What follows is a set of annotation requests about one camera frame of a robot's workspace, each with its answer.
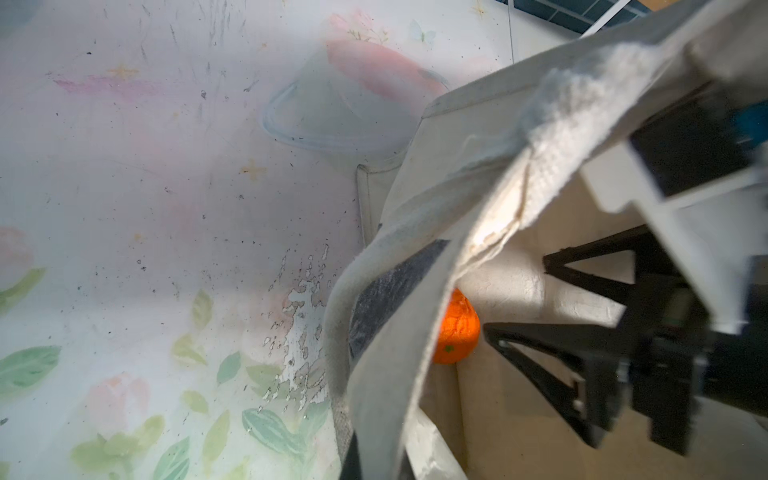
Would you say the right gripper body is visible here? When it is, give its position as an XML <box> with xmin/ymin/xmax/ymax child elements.
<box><xmin>581</xmin><ymin>89</ymin><xmax>767</xmax><ymax>455</ymax></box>

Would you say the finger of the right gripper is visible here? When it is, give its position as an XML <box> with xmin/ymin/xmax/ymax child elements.
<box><xmin>483</xmin><ymin>323</ymin><xmax>630</xmax><ymax>447</ymax></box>
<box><xmin>542</xmin><ymin>226</ymin><xmax>654</xmax><ymax>306</ymax></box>

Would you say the large orange fruit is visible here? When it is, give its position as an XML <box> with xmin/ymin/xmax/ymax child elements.
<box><xmin>433</xmin><ymin>288</ymin><xmax>481</xmax><ymax>365</ymax></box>

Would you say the beige canvas grocery bag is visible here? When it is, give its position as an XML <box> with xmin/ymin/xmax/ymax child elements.
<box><xmin>324</xmin><ymin>1</ymin><xmax>767</xmax><ymax>479</ymax></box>

